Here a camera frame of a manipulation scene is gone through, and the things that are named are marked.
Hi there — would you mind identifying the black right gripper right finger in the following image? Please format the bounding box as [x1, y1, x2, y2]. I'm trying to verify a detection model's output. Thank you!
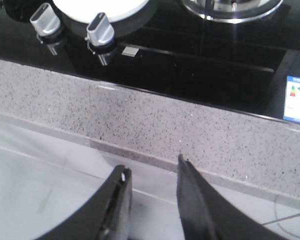
[177, 154, 284, 240]

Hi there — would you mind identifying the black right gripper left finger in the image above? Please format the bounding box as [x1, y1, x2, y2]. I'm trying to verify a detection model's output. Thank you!
[38, 165, 132, 240]

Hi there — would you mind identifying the white round plate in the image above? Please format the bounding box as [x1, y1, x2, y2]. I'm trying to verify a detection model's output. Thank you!
[53, 0, 149, 24]

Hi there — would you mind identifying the blue energy label sticker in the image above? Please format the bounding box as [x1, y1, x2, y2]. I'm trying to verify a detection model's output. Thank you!
[283, 75, 300, 123]

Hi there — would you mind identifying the black glass gas cooktop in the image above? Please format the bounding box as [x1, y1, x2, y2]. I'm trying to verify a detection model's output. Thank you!
[0, 0, 300, 121]

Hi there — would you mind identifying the right silver stove knob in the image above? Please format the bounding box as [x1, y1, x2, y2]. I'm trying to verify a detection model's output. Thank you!
[86, 12, 115, 47]

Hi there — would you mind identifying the silver stove knob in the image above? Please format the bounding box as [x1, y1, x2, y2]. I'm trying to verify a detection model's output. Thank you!
[86, 12, 115, 47]
[29, 2, 61, 37]

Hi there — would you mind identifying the right black gas burner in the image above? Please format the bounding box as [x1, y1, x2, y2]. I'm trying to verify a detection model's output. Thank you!
[181, 0, 283, 24]

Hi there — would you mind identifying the left silver stove knob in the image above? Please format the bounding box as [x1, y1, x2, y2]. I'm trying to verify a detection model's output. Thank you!
[29, 2, 61, 37]

